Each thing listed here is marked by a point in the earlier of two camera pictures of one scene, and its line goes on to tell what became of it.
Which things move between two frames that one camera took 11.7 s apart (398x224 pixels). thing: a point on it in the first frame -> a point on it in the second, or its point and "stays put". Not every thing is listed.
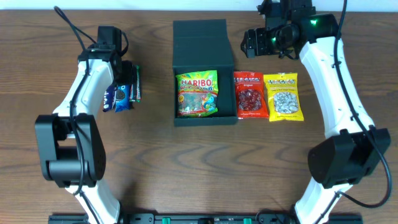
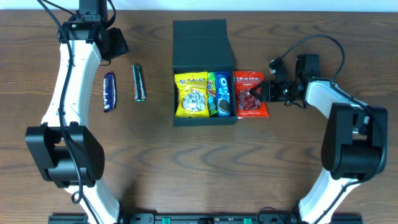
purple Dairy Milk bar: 109,98 stays put
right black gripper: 254,42 -> 271,91
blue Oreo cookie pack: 122,98 -> 223,93
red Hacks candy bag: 251,100 stays put
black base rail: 196,218 stays put
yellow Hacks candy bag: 283,97 -> 192,95
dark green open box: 206,45 stays put
